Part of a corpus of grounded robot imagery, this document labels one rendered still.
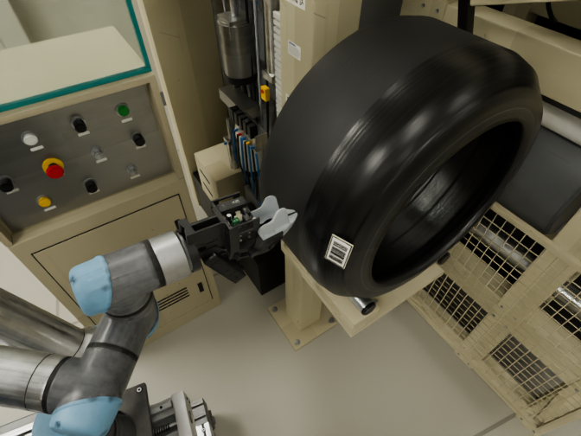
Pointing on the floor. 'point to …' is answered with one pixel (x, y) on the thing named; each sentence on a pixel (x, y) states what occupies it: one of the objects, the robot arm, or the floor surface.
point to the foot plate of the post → (297, 339)
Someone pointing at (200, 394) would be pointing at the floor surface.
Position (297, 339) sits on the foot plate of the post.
